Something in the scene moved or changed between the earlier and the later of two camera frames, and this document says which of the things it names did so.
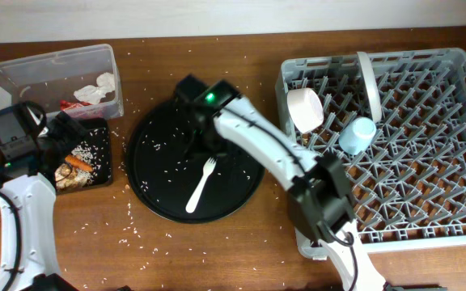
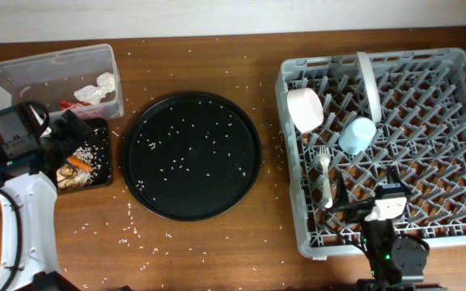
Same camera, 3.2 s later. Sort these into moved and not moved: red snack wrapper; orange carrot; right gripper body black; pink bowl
Moved: right gripper body black
Not moved: pink bowl; orange carrot; red snack wrapper
